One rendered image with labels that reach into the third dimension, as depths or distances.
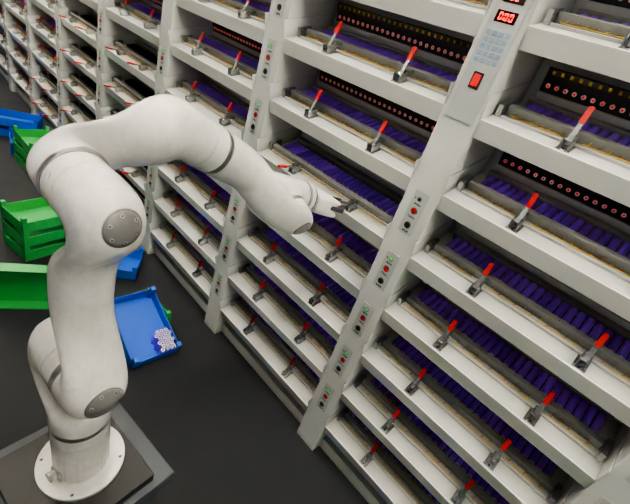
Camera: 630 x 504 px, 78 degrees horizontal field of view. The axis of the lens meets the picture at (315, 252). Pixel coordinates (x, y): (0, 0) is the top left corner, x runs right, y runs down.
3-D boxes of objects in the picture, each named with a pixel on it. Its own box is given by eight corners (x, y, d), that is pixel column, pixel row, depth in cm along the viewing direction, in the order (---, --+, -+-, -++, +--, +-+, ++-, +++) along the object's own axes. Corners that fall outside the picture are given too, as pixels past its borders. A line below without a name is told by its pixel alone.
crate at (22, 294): (-8, 300, 165) (-15, 313, 159) (-14, 261, 155) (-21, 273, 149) (74, 301, 177) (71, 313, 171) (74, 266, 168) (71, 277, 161)
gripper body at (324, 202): (284, 200, 104) (309, 204, 113) (309, 218, 99) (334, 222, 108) (296, 174, 102) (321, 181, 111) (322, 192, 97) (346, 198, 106)
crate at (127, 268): (69, 272, 192) (69, 259, 188) (82, 250, 208) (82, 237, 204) (135, 280, 201) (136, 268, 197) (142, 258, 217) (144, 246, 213)
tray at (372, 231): (380, 250, 114) (387, 225, 107) (256, 162, 144) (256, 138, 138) (421, 225, 125) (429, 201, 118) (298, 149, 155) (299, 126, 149)
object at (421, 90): (439, 122, 95) (458, 62, 86) (282, 53, 126) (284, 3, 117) (480, 106, 106) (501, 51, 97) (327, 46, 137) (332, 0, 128)
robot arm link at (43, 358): (62, 455, 79) (56, 382, 67) (26, 391, 87) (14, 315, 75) (121, 421, 88) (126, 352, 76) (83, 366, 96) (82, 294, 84)
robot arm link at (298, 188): (317, 200, 95) (301, 171, 98) (282, 192, 85) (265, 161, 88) (295, 221, 99) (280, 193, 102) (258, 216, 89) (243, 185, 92)
